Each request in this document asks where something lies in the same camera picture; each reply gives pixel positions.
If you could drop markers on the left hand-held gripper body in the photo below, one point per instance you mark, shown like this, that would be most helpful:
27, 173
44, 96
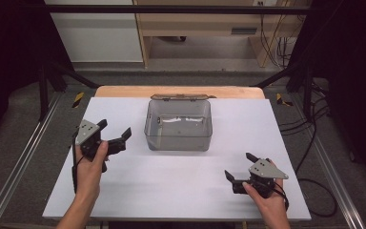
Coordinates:
90, 140

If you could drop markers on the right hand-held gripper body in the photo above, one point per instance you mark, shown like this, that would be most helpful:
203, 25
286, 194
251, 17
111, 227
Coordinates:
265, 178

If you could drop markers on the transparent grey storage box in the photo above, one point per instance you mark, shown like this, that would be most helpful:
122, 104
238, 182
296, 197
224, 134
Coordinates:
178, 127

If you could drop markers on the person's right hand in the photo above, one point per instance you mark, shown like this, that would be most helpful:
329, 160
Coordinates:
270, 206

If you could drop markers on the person's left hand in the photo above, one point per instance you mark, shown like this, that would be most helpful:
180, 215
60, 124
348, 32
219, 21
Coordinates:
90, 178

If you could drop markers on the yellow black floor tape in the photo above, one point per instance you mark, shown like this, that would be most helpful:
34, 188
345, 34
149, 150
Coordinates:
78, 99
280, 99

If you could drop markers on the wooden table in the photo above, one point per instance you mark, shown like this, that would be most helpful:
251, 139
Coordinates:
124, 91

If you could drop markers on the white table board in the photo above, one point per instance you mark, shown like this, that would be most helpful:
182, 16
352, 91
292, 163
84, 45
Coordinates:
171, 191

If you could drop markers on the white cabinet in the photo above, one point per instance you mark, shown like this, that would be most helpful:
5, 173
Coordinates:
98, 35

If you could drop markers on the black curtain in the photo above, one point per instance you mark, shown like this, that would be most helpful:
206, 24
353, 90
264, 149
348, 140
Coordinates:
355, 79
9, 57

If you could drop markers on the light wooden desk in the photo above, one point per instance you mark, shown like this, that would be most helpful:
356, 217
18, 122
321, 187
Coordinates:
197, 22

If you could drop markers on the black metal frame leg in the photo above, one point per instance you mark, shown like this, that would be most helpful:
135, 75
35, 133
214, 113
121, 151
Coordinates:
44, 92
307, 92

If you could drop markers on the aluminium floor rail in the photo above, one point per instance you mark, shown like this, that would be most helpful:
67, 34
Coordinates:
16, 162
333, 175

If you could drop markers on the black horizontal frame bar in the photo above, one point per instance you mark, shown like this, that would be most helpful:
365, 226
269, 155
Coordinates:
171, 9

